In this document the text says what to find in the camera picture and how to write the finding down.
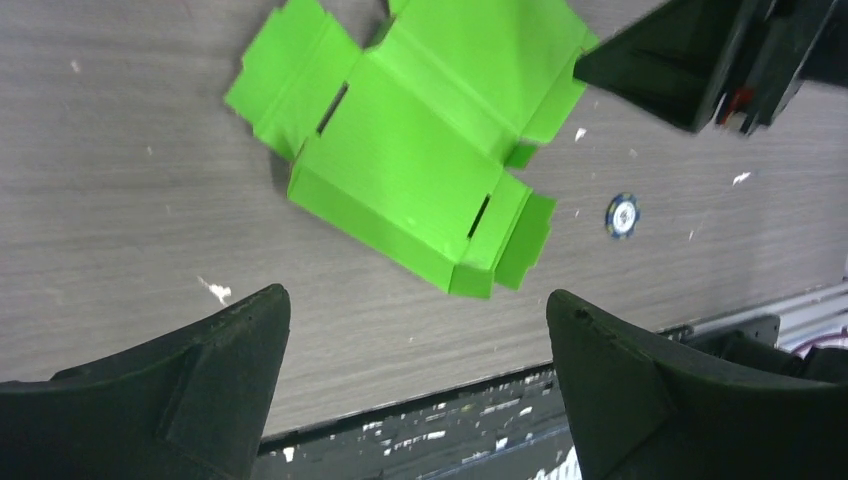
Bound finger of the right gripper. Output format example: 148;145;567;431
573;0;762;133

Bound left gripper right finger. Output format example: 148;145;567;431
546;290;847;479

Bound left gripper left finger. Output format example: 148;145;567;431
1;284;291;479

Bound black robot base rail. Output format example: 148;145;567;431
258;271;848;480

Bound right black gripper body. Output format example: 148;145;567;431
722;1;847;136

